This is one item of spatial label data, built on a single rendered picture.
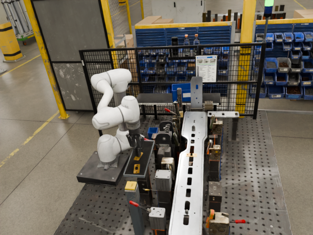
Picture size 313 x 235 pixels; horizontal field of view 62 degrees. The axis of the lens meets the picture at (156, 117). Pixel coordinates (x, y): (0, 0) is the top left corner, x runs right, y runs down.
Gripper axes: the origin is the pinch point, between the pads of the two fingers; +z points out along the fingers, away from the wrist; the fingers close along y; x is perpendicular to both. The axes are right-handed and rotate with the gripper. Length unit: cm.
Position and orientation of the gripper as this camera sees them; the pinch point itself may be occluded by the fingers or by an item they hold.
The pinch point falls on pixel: (137, 151)
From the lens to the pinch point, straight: 178.5
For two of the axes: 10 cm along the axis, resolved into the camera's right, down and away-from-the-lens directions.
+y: 9.3, 1.1, -3.4
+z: 0.9, 8.5, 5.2
